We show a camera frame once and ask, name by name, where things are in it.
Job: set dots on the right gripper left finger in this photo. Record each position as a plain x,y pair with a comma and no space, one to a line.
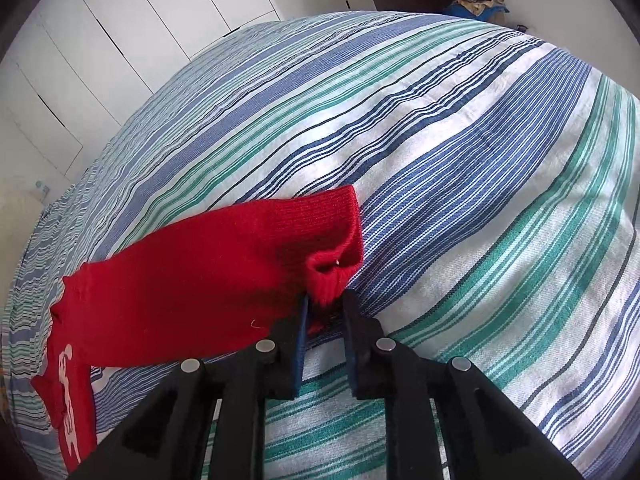
206,414

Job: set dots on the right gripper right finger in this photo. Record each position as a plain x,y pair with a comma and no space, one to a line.
443,419

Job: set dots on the red knit sweater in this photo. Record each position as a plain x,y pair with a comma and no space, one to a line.
206,285

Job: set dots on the striped blue green bedspread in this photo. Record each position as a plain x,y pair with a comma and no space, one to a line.
498,183

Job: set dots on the white wardrobe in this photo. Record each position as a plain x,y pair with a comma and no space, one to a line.
74,71

